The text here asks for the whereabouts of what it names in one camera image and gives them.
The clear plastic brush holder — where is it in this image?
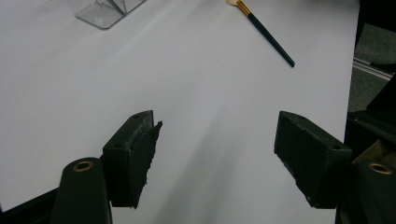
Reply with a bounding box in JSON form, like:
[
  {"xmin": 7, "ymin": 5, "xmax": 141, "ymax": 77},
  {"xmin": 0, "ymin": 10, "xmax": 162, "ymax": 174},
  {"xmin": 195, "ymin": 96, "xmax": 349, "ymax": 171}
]
[{"xmin": 66, "ymin": 0, "xmax": 148, "ymax": 31}]

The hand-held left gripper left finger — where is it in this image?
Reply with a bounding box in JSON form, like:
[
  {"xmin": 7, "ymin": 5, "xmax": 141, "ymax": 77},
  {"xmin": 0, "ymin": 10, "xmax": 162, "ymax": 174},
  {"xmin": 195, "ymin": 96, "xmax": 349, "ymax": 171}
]
[{"xmin": 102, "ymin": 109, "xmax": 163, "ymax": 210}]

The metal floor rail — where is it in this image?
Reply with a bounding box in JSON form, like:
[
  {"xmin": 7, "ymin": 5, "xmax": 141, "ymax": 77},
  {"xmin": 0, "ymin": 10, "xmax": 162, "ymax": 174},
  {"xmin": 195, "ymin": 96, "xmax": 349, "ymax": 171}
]
[{"xmin": 352, "ymin": 57, "xmax": 394, "ymax": 81}]

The dark makeup brush gold ferrule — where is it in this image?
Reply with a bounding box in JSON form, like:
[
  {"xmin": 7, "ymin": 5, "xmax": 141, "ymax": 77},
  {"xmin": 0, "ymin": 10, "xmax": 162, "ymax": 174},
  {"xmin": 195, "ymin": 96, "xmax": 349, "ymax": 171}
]
[{"xmin": 226, "ymin": 0, "xmax": 296, "ymax": 68}]

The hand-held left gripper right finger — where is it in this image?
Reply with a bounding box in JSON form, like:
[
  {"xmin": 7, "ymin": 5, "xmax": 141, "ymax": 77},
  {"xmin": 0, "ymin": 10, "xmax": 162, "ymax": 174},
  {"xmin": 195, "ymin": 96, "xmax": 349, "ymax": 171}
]
[{"xmin": 274, "ymin": 110, "xmax": 354, "ymax": 209}]

